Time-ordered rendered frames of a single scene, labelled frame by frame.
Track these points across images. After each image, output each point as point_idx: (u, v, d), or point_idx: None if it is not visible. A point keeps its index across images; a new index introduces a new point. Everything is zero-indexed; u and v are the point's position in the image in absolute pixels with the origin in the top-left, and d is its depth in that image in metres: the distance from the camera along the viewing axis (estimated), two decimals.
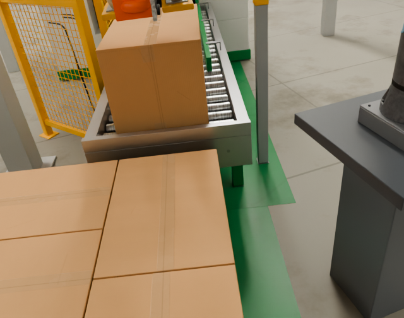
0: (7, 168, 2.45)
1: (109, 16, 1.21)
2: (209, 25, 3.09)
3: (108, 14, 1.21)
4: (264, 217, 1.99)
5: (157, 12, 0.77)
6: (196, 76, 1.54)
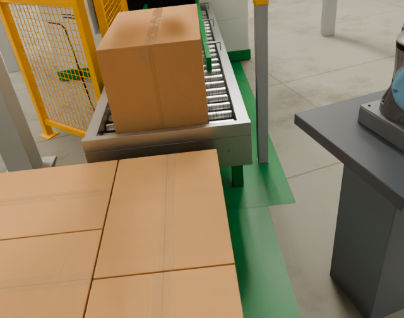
0: (7, 168, 2.45)
1: None
2: (209, 25, 3.09)
3: None
4: (264, 217, 1.99)
5: None
6: (196, 76, 1.54)
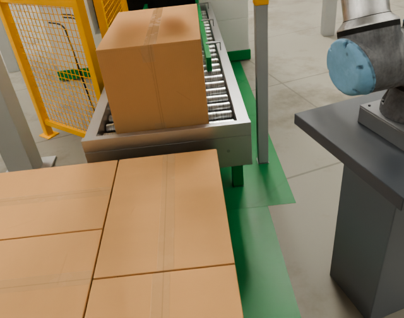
0: (7, 168, 2.45)
1: None
2: (209, 25, 3.09)
3: None
4: (264, 217, 1.99)
5: None
6: (196, 76, 1.54)
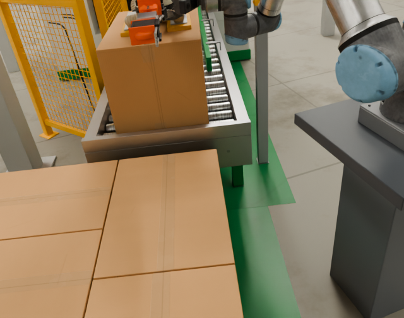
0: (7, 168, 2.45)
1: (126, 34, 1.57)
2: (209, 25, 3.09)
3: (125, 32, 1.57)
4: (264, 217, 1.99)
5: (159, 40, 1.13)
6: (196, 76, 1.54)
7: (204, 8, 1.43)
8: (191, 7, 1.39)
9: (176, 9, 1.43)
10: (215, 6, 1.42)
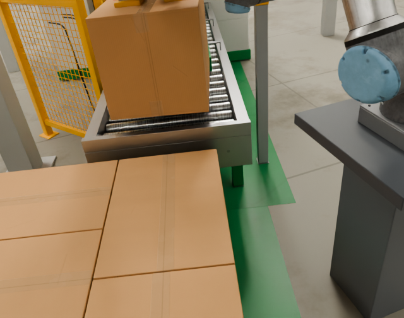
0: (7, 168, 2.45)
1: (120, 4, 1.47)
2: (209, 25, 3.09)
3: (119, 2, 1.46)
4: (264, 217, 1.99)
5: None
6: (194, 49, 1.41)
7: None
8: None
9: None
10: None
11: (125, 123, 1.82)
